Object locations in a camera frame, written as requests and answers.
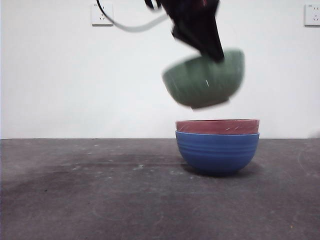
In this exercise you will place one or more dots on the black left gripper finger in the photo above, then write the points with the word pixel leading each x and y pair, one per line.
pixel 207 37
pixel 185 35

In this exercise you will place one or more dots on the green ribbed bowl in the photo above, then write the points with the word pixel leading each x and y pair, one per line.
pixel 197 85

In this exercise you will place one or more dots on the red ribbed bowl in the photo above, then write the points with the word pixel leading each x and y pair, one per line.
pixel 212 127

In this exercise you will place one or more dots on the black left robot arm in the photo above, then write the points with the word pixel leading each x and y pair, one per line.
pixel 185 6

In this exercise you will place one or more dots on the blue ribbed bowl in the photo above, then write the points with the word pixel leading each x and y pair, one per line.
pixel 217 155

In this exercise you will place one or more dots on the white wall socket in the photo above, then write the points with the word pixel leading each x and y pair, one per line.
pixel 312 15
pixel 96 17

